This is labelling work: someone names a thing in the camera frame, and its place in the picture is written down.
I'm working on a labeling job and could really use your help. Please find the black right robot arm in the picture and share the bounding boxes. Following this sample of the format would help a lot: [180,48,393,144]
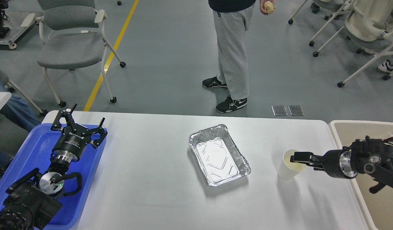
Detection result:
[289,136,393,194]

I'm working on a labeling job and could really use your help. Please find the blue plastic tray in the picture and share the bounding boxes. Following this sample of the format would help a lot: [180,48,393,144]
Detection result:
[0,123,105,230]

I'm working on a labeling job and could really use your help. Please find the black equipment on cart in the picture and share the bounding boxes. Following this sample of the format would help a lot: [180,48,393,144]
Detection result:
[0,0,37,50]

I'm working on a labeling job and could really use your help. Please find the metal floor plate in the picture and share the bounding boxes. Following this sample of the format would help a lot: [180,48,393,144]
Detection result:
[288,105,305,116]
[272,105,288,116]

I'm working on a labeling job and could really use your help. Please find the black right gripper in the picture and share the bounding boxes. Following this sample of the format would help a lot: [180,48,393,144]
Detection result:
[290,149,358,179]

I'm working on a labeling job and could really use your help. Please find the left metal floor plate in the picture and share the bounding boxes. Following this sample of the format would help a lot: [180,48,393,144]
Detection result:
[272,105,288,116]

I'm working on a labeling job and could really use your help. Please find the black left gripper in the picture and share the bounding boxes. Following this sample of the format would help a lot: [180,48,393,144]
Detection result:
[50,104,108,163]

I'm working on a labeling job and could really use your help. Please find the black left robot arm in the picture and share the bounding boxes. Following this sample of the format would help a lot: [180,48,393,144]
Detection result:
[0,109,108,230]

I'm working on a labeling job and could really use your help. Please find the white chair right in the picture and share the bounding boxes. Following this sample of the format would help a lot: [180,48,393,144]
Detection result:
[309,0,393,80]

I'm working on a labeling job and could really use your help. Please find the beige plastic bin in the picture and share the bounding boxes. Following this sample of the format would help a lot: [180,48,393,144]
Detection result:
[329,120,393,230]

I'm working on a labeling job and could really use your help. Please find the seated person blue jeans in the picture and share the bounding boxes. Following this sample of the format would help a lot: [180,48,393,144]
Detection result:
[0,95,41,173]

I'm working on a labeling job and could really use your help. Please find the aluminium foil tray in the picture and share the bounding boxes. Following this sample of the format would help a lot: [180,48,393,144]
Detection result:
[189,124,251,187]

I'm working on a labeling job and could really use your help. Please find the black white sneaker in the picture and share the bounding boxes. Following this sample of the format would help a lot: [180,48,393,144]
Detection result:
[377,59,393,74]

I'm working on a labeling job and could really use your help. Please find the grey office chair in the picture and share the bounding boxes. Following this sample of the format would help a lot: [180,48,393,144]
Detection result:
[37,0,126,107]

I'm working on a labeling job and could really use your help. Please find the right metal floor plate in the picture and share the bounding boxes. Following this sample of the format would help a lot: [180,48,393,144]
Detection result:
[288,105,305,116]

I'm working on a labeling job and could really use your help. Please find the white paper cup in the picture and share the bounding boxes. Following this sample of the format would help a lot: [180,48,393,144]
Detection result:
[277,149,307,181]

